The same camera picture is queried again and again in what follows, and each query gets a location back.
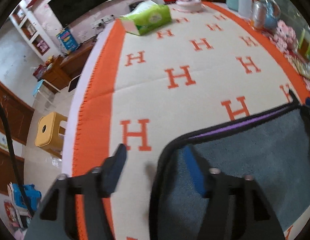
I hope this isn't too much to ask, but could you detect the blue round stool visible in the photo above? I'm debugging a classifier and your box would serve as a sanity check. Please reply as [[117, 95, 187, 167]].
[[32, 79, 61, 107]]

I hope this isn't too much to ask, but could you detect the orange H-pattern blanket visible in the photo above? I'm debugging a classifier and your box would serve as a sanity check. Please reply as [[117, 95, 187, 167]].
[[72, 3, 310, 239]]

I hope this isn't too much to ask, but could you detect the red basin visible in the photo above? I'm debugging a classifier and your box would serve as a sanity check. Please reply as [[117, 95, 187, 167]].
[[163, 0, 177, 4]]

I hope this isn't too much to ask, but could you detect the blue snow globe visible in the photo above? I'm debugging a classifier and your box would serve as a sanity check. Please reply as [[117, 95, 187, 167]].
[[259, 0, 281, 30]]

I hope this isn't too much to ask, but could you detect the purple and grey towel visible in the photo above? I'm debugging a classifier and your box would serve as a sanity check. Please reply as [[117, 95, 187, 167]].
[[149, 92, 310, 239]]

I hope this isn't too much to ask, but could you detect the black cable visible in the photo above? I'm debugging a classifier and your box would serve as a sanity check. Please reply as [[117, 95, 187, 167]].
[[0, 100, 35, 217]]

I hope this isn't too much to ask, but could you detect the brown wooden door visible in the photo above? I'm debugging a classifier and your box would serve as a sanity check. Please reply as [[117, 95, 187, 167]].
[[0, 76, 36, 196]]

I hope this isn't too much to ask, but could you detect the yellow plastic stool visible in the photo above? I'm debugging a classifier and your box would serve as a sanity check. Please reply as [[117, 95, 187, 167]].
[[35, 112, 68, 159]]

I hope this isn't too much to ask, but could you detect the pink plush toy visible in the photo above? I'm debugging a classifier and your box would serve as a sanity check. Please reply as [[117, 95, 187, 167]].
[[270, 20, 298, 54]]

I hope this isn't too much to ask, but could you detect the blue toy on floor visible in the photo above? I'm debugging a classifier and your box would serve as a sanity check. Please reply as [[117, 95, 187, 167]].
[[10, 183, 42, 212]]

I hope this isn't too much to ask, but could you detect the white pump bottle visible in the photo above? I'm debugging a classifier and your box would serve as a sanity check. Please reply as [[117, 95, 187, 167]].
[[238, 0, 253, 19]]

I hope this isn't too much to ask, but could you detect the green tissue box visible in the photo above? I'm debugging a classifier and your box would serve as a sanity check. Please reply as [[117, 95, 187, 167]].
[[120, 0, 172, 36]]

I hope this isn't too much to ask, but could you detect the wooden tv cabinet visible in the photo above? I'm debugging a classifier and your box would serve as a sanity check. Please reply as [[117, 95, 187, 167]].
[[39, 37, 97, 90]]

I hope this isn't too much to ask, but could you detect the blister pill pack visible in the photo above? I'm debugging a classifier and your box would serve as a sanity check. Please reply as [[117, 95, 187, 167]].
[[291, 56, 310, 80]]

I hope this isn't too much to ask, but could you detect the metal cylinder jar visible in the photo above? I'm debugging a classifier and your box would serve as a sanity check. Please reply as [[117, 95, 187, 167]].
[[250, 0, 267, 30]]

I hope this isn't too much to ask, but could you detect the blue poster sign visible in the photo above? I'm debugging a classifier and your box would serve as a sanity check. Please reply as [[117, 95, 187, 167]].
[[56, 27, 80, 54]]

